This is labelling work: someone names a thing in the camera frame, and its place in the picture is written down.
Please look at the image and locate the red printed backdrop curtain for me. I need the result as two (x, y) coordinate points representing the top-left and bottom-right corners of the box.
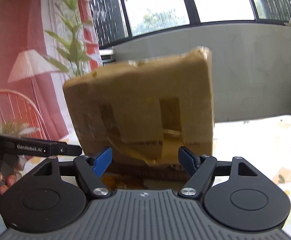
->
(0, 0), (102, 140)

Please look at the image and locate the brown cardboard box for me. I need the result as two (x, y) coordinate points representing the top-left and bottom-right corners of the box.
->
(63, 47), (214, 166)

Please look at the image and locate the left hand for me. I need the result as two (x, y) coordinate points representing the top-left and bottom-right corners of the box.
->
(0, 164), (24, 195)

